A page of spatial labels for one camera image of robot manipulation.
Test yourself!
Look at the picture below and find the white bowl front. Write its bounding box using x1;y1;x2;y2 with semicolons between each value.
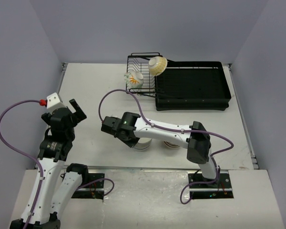
134;147;149;152

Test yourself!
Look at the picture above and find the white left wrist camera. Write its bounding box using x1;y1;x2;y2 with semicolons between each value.
46;93;67;114

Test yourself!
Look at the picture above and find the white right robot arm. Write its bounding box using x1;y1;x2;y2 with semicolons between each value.
101;112;220;187

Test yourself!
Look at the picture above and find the white bowl back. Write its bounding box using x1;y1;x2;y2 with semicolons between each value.
138;137;152;144

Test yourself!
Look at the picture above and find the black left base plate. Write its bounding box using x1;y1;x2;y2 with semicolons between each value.
72;173;105;200

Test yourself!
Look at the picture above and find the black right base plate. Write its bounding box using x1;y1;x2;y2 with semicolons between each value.
188;171;234;199

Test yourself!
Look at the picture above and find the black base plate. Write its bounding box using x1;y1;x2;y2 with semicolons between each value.
188;171;234;199
72;173;105;200

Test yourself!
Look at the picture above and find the beige floral bowl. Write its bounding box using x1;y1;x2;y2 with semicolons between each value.
164;141;176;145
165;145;180;148

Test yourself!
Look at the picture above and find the white green floral bowl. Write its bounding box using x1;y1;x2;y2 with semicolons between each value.
123;71;144;88

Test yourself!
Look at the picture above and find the beige floral bowl front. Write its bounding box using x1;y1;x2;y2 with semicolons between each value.
165;145;180;148

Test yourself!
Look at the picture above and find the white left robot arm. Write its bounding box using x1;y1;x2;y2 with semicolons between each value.
10;94;90;229

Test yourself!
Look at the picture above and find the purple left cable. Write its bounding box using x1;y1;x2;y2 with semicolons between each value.
0;98;47;227

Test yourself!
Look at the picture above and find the black wire dish rack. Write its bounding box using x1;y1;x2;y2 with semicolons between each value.
125;52;182;98

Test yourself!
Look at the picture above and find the yellow patterned bowl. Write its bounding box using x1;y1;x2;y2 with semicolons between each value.
148;56;168;76

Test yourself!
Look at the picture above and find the black dish drying tray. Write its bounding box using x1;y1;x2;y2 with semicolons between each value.
154;61;232;111

